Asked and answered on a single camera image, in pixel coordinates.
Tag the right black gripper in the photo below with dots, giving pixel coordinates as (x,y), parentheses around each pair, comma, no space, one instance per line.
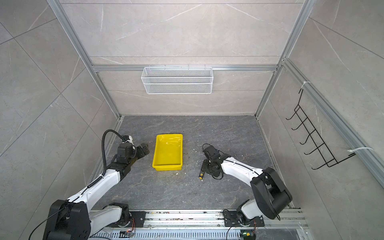
(206,163)

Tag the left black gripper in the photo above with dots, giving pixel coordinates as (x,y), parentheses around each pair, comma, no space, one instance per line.
(142,153)

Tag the black yellow screwdriver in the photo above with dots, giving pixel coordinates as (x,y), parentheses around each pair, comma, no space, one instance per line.
(203,169)

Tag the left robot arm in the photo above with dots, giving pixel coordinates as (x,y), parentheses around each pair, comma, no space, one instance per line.
(73,219)

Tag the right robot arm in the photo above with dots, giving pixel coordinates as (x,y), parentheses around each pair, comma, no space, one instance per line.
(271,195)

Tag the yellow plastic bin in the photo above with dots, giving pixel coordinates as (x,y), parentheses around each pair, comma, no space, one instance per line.
(168,154)

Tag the white zip tie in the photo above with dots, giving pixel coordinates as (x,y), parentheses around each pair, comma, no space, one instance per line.
(360,148)

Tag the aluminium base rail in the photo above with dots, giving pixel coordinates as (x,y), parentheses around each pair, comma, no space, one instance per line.
(208,224)

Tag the white wire mesh basket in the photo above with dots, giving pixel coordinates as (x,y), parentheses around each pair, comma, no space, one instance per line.
(159,81)

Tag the aluminium horizontal back rail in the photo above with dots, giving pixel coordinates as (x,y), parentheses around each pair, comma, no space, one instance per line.
(219,67)

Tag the black wire hook rack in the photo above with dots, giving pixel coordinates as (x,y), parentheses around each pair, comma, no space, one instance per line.
(314,136)

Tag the aluminium frame post left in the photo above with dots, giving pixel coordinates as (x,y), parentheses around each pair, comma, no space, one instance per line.
(80,49)

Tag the aluminium frame post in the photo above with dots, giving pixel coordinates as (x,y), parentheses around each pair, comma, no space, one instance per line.
(80,49)
(304,14)

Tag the aluminium frame post right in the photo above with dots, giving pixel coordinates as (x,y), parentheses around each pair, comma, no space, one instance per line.
(304,14)

